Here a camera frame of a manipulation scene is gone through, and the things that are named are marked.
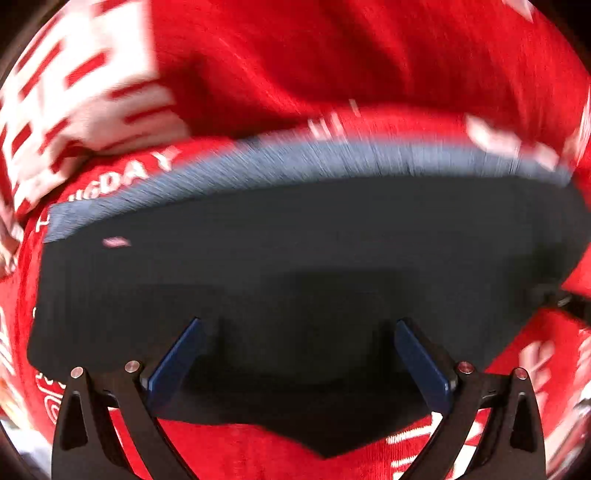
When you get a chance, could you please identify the red printed blanket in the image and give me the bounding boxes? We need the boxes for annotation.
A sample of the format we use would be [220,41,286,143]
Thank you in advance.
[0,0,591,480]

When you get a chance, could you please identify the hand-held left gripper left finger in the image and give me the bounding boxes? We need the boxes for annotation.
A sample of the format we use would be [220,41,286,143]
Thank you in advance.
[50,318,208,480]

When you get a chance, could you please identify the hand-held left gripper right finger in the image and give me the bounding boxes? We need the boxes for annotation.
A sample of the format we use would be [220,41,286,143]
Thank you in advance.
[392,318,548,480]

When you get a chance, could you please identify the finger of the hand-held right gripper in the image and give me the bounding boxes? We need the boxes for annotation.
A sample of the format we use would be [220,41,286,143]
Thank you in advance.
[531,281,591,324]

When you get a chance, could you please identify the black pants with grey waistband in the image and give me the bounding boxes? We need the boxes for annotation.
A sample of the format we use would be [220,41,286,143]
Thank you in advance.
[27,138,591,459]

